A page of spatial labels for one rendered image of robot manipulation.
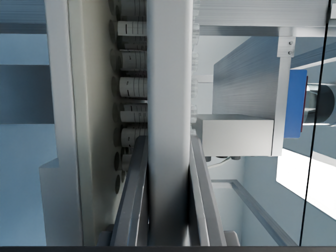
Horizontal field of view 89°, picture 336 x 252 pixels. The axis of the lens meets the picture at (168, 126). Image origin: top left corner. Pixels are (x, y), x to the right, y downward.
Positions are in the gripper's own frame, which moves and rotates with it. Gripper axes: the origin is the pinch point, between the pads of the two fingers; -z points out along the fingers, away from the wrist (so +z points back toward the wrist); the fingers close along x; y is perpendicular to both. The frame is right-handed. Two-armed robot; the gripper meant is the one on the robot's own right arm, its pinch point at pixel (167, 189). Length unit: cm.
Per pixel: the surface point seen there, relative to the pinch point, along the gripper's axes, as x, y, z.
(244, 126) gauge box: -21.0, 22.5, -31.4
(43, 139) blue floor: 105, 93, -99
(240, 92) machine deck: -29, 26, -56
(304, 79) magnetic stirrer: -39, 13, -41
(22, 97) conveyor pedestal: 50, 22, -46
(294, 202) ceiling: -183, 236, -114
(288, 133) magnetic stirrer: -36, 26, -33
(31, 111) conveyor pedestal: 47, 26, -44
